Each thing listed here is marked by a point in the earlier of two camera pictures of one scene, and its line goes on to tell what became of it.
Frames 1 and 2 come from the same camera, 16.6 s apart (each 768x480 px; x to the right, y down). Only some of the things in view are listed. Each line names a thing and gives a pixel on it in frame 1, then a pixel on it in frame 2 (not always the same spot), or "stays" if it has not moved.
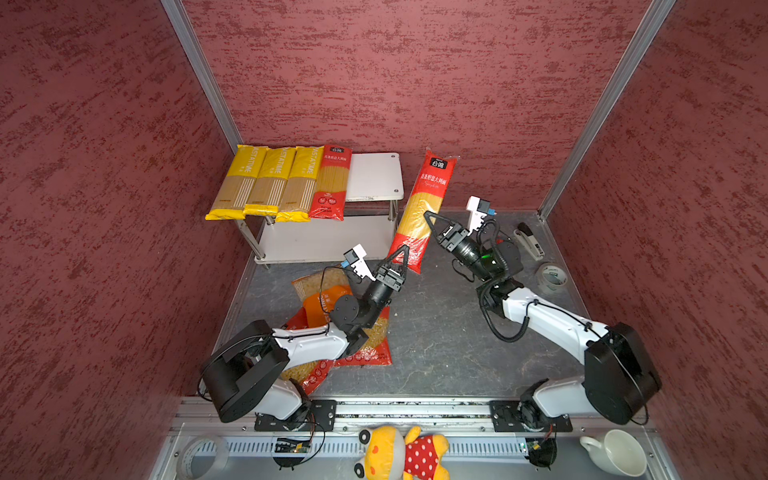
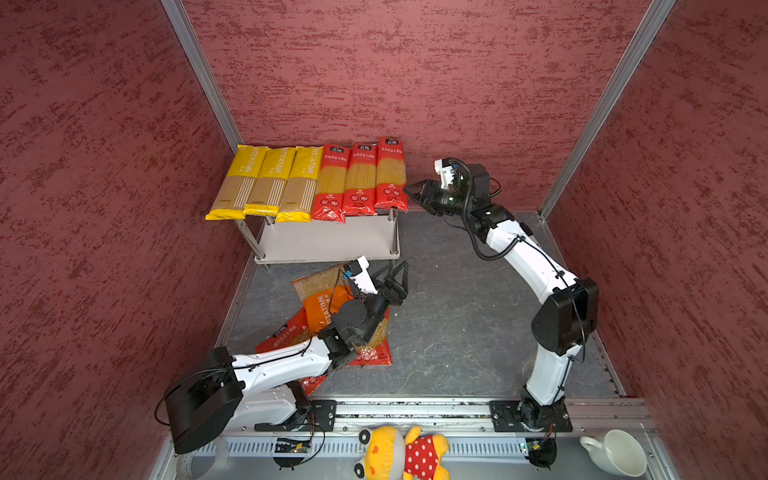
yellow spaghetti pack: [300, 187] stays
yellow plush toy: [391, 455] stays
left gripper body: [378, 292] stays
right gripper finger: [430, 222] to [422, 202]
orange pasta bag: [319, 292] stays
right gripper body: [468, 251] to [450, 200]
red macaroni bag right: [376, 349] stays
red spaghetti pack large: [329, 195] stays
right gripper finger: [429, 213] to [416, 187]
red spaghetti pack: [414, 231] to [361, 180]
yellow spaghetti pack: [270, 185] stays
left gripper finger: [388, 261] to [382, 282]
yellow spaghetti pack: [237, 190] stays
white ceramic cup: [619, 453] stays
